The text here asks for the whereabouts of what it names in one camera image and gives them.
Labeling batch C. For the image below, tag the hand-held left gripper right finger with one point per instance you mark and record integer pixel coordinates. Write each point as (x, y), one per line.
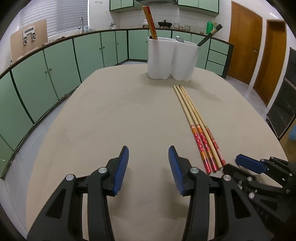
(175, 171)

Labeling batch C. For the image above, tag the white cooking pot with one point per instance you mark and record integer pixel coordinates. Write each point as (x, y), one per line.
(145, 23)

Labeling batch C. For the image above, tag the stack of small bowls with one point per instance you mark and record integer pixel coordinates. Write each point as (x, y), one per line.
(176, 25)

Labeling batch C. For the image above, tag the white double utensil holder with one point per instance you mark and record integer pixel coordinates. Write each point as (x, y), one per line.
(159, 60)

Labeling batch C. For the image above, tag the metal sink faucet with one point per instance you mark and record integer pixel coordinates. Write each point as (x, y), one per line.
(81, 23)

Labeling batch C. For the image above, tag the narrow wooden door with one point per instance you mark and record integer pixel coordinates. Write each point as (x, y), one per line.
(269, 62)

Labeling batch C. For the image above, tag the metal spoon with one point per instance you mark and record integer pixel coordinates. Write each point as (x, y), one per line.
(180, 39)

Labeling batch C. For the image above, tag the black glass-door cabinet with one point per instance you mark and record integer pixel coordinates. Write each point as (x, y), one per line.
(283, 104)

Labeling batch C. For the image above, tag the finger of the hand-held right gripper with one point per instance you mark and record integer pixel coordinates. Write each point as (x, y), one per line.
(238, 172)
(249, 163)

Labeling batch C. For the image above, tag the green wall kitchen cabinets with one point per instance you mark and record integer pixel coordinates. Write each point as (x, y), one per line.
(198, 3)

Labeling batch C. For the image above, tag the green thermos flask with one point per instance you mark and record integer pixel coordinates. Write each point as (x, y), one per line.
(209, 26)

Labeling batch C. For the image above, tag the white window blind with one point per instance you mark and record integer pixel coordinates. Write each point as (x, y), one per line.
(60, 16)

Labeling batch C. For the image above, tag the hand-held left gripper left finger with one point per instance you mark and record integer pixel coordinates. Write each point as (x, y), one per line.
(121, 171)

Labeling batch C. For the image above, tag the green base kitchen cabinets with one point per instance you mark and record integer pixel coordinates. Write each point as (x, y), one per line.
(30, 78)

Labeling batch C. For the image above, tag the wide wooden door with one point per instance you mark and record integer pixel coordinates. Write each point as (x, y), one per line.
(244, 44)

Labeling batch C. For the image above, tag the black wok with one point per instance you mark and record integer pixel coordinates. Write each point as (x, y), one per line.
(164, 23)

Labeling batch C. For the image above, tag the black chopstick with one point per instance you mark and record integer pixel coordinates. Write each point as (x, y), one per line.
(208, 34)
(212, 34)

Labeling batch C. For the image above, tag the white metal bracket device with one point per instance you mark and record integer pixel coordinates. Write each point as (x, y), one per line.
(29, 33)

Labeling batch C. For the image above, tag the brown cardboard board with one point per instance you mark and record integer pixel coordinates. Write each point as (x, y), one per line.
(18, 48)

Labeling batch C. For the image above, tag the bamboo chopstick with red end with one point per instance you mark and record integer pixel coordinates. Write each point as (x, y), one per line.
(152, 22)
(148, 22)
(213, 144)
(198, 143)
(203, 139)

